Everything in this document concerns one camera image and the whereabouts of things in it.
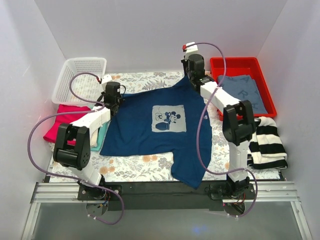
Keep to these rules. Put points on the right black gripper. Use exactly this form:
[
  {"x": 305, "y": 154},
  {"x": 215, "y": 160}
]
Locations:
[{"x": 189, "y": 75}]

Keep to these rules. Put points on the red plastic tray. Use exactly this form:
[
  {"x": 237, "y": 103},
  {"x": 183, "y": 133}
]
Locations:
[{"x": 236, "y": 66}]

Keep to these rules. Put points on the grey-blue folded t-shirt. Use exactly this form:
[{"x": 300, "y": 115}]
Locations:
[{"x": 243, "y": 87}]

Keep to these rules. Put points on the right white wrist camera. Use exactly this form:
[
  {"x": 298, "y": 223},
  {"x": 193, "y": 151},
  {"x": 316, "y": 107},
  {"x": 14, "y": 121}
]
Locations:
[{"x": 189, "y": 49}]

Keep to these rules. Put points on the black white striped shirt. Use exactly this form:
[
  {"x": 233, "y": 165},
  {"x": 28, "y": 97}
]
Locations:
[{"x": 266, "y": 150}]

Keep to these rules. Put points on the floral patterned table mat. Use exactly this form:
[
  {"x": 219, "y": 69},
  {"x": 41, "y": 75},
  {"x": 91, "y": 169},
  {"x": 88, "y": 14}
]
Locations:
[{"x": 157, "y": 167}]

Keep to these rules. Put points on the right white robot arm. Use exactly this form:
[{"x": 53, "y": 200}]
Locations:
[{"x": 238, "y": 126}]

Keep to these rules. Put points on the magenta folded t-shirt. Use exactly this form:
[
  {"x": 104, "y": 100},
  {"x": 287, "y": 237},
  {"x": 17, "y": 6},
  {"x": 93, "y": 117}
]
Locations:
[{"x": 51, "y": 135}]

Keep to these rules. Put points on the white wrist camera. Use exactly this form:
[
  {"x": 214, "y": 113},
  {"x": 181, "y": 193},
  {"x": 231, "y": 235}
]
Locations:
[
  {"x": 104, "y": 80},
  {"x": 189, "y": 49}
]

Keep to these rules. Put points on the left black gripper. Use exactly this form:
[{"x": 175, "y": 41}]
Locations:
[{"x": 116, "y": 105}]

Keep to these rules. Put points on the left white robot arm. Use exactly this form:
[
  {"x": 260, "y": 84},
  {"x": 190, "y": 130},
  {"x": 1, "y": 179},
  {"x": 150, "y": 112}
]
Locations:
[{"x": 73, "y": 141}]

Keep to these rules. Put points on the aluminium mounting rail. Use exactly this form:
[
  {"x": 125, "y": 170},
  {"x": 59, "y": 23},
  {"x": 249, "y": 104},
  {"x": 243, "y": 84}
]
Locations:
[{"x": 67, "y": 192}]

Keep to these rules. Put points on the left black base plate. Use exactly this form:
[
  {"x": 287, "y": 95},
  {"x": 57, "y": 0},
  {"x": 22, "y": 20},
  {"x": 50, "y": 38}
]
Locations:
[{"x": 88, "y": 193}]

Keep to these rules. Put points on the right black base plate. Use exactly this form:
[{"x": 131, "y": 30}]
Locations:
[{"x": 220, "y": 190}]

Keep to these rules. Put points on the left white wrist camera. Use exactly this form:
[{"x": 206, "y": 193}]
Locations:
[{"x": 104, "y": 80}]

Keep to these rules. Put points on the navy blue mickey t-shirt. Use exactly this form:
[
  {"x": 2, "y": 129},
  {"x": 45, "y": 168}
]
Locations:
[{"x": 160, "y": 121}]

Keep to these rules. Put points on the white plastic basket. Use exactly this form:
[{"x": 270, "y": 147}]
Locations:
[{"x": 85, "y": 86}]

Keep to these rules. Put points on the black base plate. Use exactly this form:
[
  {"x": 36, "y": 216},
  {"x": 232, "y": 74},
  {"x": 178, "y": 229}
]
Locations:
[
  {"x": 88, "y": 193},
  {"x": 220, "y": 190}
]

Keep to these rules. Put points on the teal folded t-shirt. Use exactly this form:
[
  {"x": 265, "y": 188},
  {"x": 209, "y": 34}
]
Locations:
[{"x": 101, "y": 134}]

